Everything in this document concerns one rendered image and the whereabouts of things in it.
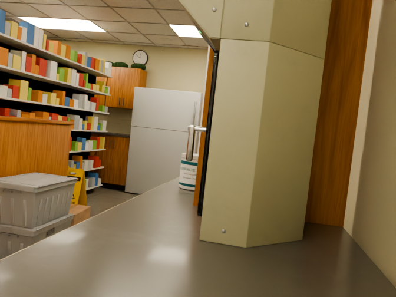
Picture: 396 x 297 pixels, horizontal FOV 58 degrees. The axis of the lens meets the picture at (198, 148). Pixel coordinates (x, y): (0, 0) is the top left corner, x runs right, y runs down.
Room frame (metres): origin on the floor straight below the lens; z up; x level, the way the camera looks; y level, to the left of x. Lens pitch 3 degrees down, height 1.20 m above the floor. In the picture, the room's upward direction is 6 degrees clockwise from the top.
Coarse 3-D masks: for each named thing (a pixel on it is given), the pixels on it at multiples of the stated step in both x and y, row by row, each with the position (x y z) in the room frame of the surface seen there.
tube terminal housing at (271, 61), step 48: (240, 0) 0.82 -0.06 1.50; (288, 0) 0.83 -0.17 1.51; (240, 48) 0.82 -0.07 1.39; (288, 48) 0.84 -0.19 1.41; (240, 96) 0.82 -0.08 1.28; (288, 96) 0.86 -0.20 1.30; (240, 144) 0.82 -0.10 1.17; (288, 144) 0.87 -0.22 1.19; (240, 192) 0.81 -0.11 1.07; (288, 192) 0.88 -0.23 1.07; (240, 240) 0.81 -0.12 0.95; (288, 240) 0.89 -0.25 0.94
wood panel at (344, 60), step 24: (336, 0) 1.14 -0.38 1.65; (360, 0) 1.13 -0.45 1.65; (336, 24) 1.14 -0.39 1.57; (360, 24) 1.13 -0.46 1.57; (336, 48) 1.14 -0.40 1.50; (360, 48) 1.12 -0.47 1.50; (336, 72) 1.14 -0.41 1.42; (360, 72) 1.12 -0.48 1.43; (336, 96) 1.13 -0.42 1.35; (336, 120) 1.13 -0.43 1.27; (336, 144) 1.13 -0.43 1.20; (312, 168) 1.14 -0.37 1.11; (336, 168) 1.13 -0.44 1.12; (312, 192) 1.14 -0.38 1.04; (336, 192) 1.13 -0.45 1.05; (312, 216) 1.14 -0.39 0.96; (336, 216) 1.13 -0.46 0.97
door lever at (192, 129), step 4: (188, 128) 0.89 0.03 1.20; (192, 128) 0.88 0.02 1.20; (196, 128) 0.88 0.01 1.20; (200, 128) 0.88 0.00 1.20; (204, 128) 0.88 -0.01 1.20; (192, 132) 0.88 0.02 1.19; (188, 136) 0.89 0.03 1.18; (192, 136) 0.88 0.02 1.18; (188, 140) 0.88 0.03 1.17; (192, 140) 0.88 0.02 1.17; (188, 144) 0.88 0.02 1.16; (192, 144) 0.88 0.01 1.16; (188, 148) 0.88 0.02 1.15; (192, 148) 0.88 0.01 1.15; (188, 152) 0.88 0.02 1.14; (192, 152) 0.88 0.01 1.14; (188, 156) 0.88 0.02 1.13; (192, 156) 0.89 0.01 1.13; (188, 160) 0.88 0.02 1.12
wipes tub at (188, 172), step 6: (198, 156) 1.50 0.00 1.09; (186, 162) 1.51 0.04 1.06; (192, 162) 1.50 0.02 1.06; (180, 168) 1.55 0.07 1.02; (186, 168) 1.51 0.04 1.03; (192, 168) 1.50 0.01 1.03; (180, 174) 1.54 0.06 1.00; (186, 174) 1.50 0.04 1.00; (192, 174) 1.50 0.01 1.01; (180, 180) 1.53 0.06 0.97; (186, 180) 1.50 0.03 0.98; (192, 180) 1.50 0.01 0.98; (180, 186) 1.53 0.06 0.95; (186, 186) 1.50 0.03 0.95; (192, 186) 1.50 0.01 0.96
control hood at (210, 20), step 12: (180, 0) 0.85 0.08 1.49; (192, 0) 0.84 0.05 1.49; (204, 0) 0.84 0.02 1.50; (216, 0) 0.83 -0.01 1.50; (192, 12) 0.84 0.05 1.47; (204, 12) 0.84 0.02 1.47; (216, 12) 0.83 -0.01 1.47; (204, 24) 0.84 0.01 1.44; (216, 24) 0.83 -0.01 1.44; (216, 36) 0.83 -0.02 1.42; (216, 48) 0.94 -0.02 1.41
